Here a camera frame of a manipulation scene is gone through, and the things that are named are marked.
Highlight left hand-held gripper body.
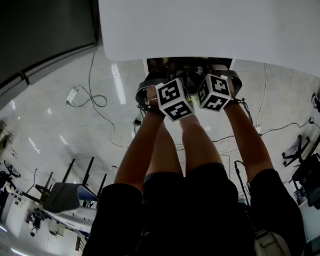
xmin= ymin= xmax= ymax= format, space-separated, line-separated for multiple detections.
xmin=134 ymin=77 xmax=196 ymax=123

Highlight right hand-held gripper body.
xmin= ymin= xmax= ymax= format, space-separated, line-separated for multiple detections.
xmin=196 ymin=68 xmax=244 ymax=114

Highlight person's right forearm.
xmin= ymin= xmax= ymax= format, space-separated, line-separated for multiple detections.
xmin=222 ymin=99 xmax=275 ymax=184

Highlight person's left forearm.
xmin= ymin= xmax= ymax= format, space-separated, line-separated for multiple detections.
xmin=113 ymin=110 xmax=166 ymax=192

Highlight white desk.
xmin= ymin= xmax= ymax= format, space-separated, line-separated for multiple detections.
xmin=97 ymin=0 xmax=320 ymax=84

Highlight person's left hand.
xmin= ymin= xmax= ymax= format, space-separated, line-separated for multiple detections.
xmin=146 ymin=86 xmax=159 ymax=107

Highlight person's right leg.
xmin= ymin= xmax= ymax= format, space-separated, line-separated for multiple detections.
xmin=179 ymin=113 xmax=225 ymax=177

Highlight person's black shorts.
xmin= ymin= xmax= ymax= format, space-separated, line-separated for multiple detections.
xmin=142 ymin=162 xmax=254 ymax=256

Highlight black office chair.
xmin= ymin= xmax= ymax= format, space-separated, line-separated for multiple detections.
xmin=281 ymin=134 xmax=320 ymax=211

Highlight person's black shirt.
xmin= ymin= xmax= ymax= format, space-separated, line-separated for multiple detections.
xmin=82 ymin=168 xmax=306 ymax=256

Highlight dark cabinet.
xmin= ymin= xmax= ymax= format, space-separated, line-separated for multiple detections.
xmin=0 ymin=0 xmax=100 ymax=100

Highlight beige bag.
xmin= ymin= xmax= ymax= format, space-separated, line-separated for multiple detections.
xmin=253 ymin=230 xmax=292 ymax=256

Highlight olive green garment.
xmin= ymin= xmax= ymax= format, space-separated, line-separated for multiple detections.
xmin=0 ymin=120 xmax=14 ymax=156

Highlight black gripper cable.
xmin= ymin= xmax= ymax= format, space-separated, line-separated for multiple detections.
xmin=234 ymin=97 xmax=254 ymax=125

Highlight grey looped floor cable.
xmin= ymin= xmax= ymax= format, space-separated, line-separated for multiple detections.
xmin=74 ymin=51 xmax=116 ymax=147

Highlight black floor cable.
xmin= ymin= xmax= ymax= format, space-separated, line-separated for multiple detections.
xmin=258 ymin=117 xmax=314 ymax=137

